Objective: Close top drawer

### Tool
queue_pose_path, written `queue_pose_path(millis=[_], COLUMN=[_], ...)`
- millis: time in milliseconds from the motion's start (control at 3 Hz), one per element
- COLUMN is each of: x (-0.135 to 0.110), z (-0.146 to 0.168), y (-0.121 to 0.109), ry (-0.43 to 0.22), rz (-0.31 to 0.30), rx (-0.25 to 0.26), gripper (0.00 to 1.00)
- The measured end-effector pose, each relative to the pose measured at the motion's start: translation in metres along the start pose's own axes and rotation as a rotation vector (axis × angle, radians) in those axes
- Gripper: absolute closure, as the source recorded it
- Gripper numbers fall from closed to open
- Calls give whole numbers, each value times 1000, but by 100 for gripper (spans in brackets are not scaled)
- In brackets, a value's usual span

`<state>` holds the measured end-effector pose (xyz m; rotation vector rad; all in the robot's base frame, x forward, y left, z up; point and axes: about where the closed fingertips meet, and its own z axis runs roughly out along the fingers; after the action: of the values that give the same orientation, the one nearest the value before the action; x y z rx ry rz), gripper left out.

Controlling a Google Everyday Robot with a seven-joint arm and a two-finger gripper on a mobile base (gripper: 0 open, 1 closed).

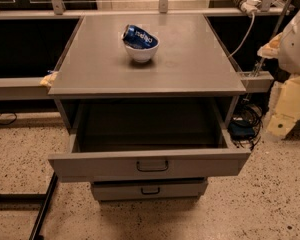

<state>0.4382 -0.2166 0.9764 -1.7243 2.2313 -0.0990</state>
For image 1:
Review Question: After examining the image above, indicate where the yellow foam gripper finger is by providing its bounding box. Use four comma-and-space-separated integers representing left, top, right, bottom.
257, 33, 282, 59

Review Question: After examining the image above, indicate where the grey top drawer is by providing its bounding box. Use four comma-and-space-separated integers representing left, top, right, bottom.
49, 98, 250, 182

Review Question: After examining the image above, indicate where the grey drawer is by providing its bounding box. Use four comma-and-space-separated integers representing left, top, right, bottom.
49, 98, 250, 182
91, 178, 207, 201

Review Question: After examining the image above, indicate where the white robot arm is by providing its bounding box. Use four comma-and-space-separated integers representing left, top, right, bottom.
257, 10, 300, 138

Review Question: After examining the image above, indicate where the grey drawer cabinet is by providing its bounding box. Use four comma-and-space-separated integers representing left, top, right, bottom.
48, 13, 247, 202

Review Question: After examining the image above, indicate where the grey bottom drawer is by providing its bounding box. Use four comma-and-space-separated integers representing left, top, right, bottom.
91, 178, 207, 201

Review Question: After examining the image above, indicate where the metal diagonal rod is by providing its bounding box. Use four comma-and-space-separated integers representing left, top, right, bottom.
249, 0, 299, 78

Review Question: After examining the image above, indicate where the white power plug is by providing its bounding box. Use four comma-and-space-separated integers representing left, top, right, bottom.
232, 0, 260, 15

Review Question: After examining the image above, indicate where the blue box on floor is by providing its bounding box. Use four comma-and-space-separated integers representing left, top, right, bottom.
228, 120, 255, 140

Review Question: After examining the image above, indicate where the white ceramic bowl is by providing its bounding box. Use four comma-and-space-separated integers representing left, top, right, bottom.
123, 36, 160, 63

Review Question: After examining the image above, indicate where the crushed blue soda can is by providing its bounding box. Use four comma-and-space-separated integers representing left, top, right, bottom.
122, 24, 158, 49

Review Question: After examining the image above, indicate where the yellow foam corner pad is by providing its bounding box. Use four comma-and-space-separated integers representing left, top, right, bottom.
40, 71, 58, 88

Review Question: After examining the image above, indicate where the white cable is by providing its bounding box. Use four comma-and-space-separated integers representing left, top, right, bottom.
227, 12, 256, 59

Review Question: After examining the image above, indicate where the grey right side rail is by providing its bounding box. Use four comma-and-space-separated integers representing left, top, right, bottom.
238, 71, 274, 94

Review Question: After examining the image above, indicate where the grey rail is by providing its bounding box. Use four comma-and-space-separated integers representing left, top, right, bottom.
238, 71, 274, 94
0, 77, 51, 101

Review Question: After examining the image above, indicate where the black cable bundle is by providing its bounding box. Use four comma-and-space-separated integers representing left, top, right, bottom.
231, 102, 264, 152

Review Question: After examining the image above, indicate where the grey left side rail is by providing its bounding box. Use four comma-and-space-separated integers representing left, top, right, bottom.
0, 77, 51, 101

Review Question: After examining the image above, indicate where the black floor frame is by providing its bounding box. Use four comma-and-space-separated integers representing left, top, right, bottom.
0, 174, 58, 240

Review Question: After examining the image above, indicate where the black cable on floor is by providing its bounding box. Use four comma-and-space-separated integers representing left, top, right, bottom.
0, 112, 18, 126

